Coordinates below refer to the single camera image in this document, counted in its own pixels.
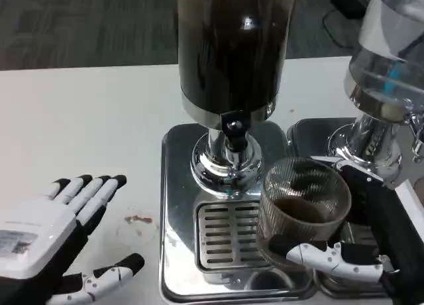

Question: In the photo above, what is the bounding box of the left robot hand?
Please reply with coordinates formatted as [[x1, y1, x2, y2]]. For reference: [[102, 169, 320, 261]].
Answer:
[[0, 174, 146, 305]]

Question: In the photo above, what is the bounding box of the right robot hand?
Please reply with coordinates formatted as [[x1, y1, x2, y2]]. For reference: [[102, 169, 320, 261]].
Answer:
[[269, 155, 424, 305]]

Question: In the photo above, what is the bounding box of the clear ribbed glass cup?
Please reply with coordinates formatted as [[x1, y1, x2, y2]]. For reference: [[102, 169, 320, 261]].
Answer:
[[257, 156, 352, 265]]

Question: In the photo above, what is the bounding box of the chrome dispenser tap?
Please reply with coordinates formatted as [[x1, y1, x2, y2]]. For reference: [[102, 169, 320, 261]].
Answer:
[[407, 114, 424, 163]]

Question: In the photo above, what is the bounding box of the brown drink spill stain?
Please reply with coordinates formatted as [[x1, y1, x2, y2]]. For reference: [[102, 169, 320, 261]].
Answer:
[[124, 214, 154, 225]]

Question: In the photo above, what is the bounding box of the steel slotted drip grid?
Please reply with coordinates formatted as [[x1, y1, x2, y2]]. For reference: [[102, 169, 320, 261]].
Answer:
[[196, 201, 276, 273]]

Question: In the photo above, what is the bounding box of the clear drink dispenser tank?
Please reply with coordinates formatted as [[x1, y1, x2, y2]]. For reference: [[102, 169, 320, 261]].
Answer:
[[327, 0, 424, 190]]

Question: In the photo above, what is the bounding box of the black dispenser tap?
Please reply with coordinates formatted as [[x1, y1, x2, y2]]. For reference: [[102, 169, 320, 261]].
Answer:
[[221, 109, 253, 185]]

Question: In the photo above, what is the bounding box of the dark drink dispenser tank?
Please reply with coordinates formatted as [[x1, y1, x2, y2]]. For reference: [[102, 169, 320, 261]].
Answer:
[[175, 0, 298, 198]]

